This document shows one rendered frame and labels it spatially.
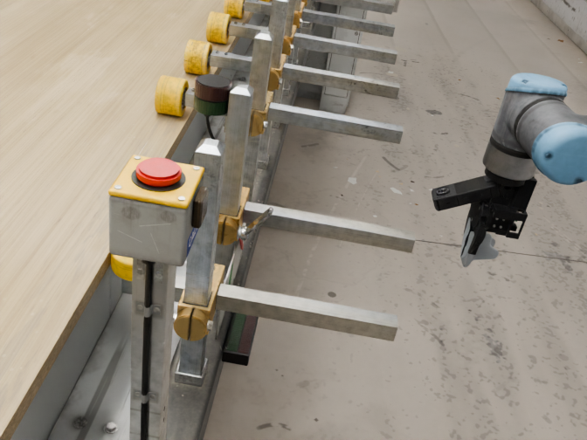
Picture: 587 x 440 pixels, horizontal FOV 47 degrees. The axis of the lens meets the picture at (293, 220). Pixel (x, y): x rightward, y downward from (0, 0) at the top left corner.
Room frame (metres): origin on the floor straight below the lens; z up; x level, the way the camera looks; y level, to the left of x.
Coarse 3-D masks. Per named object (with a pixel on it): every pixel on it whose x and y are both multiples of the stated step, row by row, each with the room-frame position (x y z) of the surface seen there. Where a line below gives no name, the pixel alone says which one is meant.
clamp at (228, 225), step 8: (248, 192) 1.10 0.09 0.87; (240, 200) 1.06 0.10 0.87; (248, 200) 1.11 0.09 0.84; (240, 208) 1.04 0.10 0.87; (224, 216) 1.00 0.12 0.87; (232, 216) 1.01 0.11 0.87; (240, 216) 1.01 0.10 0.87; (224, 224) 0.98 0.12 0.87; (232, 224) 0.99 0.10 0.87; (240, 224) 1.02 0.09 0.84; (224, 232) 0.98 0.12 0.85; (232, 232) 0.98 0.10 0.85; (224, 240) 0.98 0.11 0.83; (232, 240) 0.98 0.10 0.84
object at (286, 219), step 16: (256, 208) 1.06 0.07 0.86; (272, 224) 1.05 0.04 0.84; (288, 224) 1.05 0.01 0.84; (304, 224) 1.05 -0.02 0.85; (320, 224) 1.05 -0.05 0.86; (336, 224) 1.05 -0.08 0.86; (352, 224) 1.06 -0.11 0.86; (368, 224) 1.07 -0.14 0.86; (352, 240) 1.05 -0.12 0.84; (368, 240) 1.05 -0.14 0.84; (384, 240) 1.05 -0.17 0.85; (400, 240) 1.05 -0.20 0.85
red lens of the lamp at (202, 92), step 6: (198, 84) 1.00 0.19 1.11; (198, 90) 1.00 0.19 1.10; (204, 90) 1.00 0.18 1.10; (210, 90) 1.00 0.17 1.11; (216, 90) 1.00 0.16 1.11; (222, 90) 1.00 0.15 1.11; (228, 90) 1.01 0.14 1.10; (198, 96) 1.00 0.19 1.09; (204, 96) 1.00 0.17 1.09; (210, 96) 1.00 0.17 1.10; (216, 96) 1.00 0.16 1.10; (222, 96) 1.00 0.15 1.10; (228, 96) 1.01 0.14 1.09
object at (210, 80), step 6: (198, 78) 1.02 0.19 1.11; (204, 78) 1.03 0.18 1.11; (210, 78) 1.03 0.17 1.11; (216, 78) 1.04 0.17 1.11; (222, 78) 1.04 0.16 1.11; (204, 84) 1.00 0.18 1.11; (210, 84) 1.01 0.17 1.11; (216, 84) 1.01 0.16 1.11; (222, 84) 1.02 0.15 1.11; (228, 84) 1.02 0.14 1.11; (216, 102) 1.00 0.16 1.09; (204, 114) 1.02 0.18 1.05; (210, 126) 1.02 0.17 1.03; (210, 132) 1.02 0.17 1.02
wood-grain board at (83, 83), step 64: (0, 0) 1.85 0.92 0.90; (64, 0) 1.95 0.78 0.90; (128, 0) 2.05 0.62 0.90; (192, 0) 2.17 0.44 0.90; (0, 64) 1.42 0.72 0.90; (64, 64) 1.48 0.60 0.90; (128, 64) 1.55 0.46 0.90; (0, 128) 1.12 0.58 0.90; (64, 128) 1.16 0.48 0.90; (128, 128) 1.21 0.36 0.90; (0, 192) 0.91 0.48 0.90; (64, 192) 0.94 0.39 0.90; (0, 256) 0.75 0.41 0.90; (64, 256) 0.77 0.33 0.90; (0, 320) 0.62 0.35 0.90; (64, 320) 0.64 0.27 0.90; (0, 384) 0.52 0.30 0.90
